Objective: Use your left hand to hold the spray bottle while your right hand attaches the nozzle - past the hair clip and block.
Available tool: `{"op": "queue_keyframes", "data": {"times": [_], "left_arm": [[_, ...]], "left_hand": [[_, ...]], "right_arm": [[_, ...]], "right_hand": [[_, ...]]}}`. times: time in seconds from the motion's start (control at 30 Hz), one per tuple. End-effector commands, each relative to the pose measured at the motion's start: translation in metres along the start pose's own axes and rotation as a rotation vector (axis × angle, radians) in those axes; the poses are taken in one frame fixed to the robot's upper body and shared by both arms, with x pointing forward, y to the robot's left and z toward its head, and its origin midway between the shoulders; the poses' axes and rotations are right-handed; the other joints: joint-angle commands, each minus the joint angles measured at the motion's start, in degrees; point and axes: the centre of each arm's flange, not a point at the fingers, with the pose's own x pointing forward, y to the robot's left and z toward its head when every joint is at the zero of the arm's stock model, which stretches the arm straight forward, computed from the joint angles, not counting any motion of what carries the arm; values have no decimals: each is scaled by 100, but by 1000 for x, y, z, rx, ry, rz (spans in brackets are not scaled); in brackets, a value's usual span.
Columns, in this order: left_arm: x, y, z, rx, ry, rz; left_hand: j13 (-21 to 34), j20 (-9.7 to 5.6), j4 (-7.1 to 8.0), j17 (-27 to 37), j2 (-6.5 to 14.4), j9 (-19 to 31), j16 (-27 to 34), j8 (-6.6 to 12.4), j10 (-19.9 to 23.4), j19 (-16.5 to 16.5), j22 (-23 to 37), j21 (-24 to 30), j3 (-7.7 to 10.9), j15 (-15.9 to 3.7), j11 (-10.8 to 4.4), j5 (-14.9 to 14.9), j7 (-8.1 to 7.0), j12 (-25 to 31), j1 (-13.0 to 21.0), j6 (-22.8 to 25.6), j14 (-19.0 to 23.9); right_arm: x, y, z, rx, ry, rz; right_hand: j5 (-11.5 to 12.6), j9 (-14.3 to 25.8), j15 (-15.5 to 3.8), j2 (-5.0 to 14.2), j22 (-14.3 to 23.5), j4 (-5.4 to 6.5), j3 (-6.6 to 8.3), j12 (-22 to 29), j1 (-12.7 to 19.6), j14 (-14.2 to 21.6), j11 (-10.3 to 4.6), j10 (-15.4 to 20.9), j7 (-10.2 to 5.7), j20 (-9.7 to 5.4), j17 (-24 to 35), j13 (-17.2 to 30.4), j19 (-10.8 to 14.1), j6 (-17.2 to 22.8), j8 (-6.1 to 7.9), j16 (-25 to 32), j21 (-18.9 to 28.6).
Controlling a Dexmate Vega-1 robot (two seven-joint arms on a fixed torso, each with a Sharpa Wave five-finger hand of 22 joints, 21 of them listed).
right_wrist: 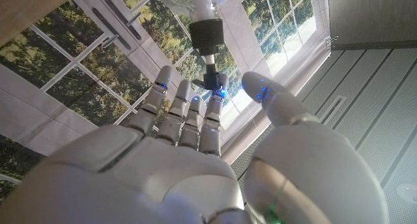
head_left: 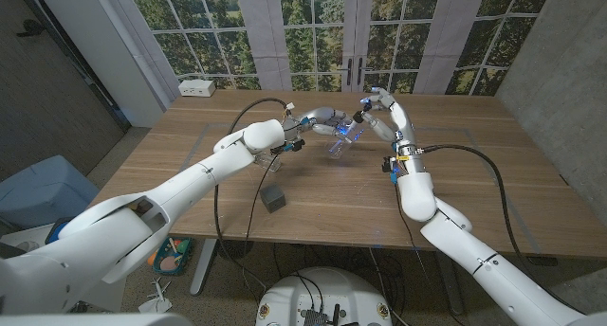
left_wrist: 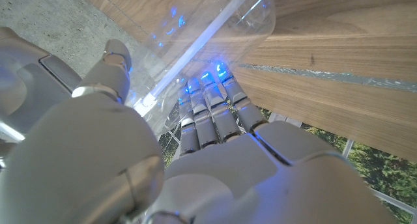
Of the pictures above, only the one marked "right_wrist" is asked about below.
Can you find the black nozzle with white tube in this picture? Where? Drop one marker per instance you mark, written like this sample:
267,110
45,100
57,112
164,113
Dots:
207,38

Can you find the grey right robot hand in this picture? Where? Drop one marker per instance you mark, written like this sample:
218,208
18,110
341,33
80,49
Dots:
169,172

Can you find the printed window backdrop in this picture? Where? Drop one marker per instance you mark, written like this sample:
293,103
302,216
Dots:
97,71

